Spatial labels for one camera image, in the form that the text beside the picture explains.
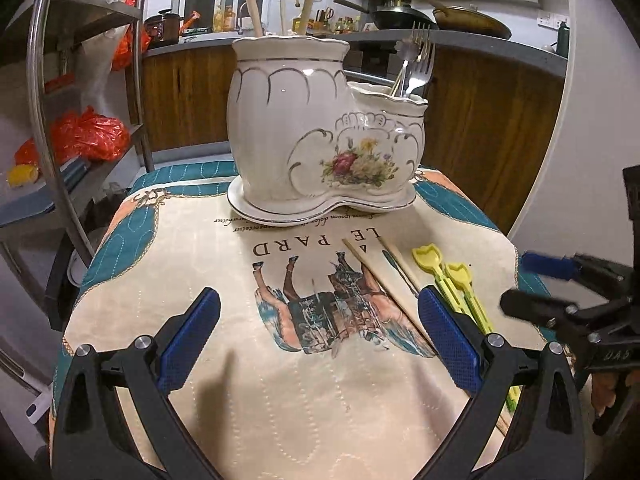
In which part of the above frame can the kitchen faucet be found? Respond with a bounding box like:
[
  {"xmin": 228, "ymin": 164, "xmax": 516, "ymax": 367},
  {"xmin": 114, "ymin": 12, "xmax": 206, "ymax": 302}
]
[{"xmin": 236, "ymin": 2, "xmax": 253, "ymax": 35}]

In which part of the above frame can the printed horse table mat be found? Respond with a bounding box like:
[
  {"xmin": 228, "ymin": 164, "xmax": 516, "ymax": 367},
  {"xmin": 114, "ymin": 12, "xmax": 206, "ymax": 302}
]
[{"xmin": 53, "ymin": 162, "xmax": 544, "ymax": 479}]

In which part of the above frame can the silver metal fork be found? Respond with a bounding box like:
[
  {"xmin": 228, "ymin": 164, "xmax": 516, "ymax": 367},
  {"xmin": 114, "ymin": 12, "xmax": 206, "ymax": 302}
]
[
  {"xmin": 401, "ymin": 40, "xmax": 434, "ymax": 98},
  {"xmin": 390, "ymin": 23, "xmax": 431, "ymax": 98}
]

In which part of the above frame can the white ceramic utensil holder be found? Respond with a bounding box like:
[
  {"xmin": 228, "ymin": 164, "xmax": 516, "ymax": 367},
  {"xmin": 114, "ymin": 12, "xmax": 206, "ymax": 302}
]
[{"xmin": 227, "ymin": 36, "xmax": 428, "ymax": 226}]

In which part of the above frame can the metal storage shelf rack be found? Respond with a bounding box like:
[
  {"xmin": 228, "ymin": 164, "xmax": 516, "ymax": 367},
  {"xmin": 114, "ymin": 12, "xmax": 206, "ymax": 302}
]
[{"xmin": 1, "ymin": 0, "xmax": 153, "ymax": 263}]

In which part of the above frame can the black wok with lid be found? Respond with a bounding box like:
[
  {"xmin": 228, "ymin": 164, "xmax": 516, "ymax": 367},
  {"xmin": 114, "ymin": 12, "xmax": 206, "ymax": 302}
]
[{"xmin": 333, "ymin": 0, "xmax": 437, "ymax": 30}]

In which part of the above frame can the brown frying pan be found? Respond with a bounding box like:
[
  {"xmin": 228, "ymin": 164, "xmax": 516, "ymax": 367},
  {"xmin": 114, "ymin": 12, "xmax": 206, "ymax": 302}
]
[{"xmin": 421, "ymin": 0, "xmax": 512, "ymax": 40}]

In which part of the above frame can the hanging red plastic bag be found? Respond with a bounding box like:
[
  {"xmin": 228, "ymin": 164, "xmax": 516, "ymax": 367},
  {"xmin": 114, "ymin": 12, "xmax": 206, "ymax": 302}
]
[{"xmin": 112, "ymin": 0, "xmax": 151, "ymax": 72}]

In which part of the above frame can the yellow plastic fork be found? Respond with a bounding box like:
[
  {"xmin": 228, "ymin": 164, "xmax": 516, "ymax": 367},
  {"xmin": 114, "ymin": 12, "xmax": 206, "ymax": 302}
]
[
  {"xmin": 444, "ymin": 261, "xmax": 522, "ymax": 413},
  {"xmin": 411, "ymin": 244, "xmax": 472, "ymax": 316}
]

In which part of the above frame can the wooden chopstick in holder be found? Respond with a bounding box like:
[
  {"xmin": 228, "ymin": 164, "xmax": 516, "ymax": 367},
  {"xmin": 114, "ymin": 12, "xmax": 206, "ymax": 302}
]
[{"xmin": 245, "ymin": 0, "xmax": 264, "ymax": 37}]

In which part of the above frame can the red rice cooker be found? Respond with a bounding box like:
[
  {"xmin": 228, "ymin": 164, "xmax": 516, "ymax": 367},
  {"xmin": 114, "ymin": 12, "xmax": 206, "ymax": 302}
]
[{"xmin": 144, "ymin": 9, "xmax": 182, "ymax": 48}]

